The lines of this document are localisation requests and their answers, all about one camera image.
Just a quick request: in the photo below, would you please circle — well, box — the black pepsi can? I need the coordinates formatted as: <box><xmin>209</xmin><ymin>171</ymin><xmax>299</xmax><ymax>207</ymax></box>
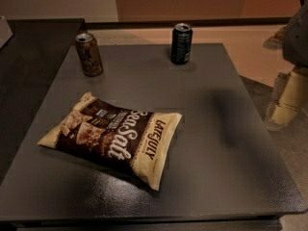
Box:
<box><xmin>171</xmin><ymin>23</ymin><xmax>193</xmax><ymax>64</ymax></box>

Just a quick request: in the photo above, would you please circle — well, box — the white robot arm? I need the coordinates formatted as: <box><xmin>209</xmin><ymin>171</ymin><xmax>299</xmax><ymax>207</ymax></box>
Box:
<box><xmin>264</xmin><ymin>2</ymin><xmax>308</xmax><ymax>131</ymax></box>

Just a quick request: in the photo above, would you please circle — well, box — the brown soda can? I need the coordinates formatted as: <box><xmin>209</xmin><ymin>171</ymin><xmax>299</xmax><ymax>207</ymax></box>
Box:
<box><xmin>75</xmin><ymin>33</ymin><xmax>103</xmax><ymax>77</ymax></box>

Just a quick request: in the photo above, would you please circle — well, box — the sea salt chips bag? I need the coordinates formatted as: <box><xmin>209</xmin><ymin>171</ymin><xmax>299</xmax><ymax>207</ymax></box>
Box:
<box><xmin>38</xmin><ymin>92</ymin><xmax>182</xmax><ymax>191</ymax></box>

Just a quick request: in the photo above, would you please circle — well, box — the grey object at left edge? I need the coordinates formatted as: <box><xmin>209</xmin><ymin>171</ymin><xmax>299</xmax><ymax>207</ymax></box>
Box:
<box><xmin>0</xmin><ymin>16</ymin><xmax>13</xmax><ymax>49</ymax></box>

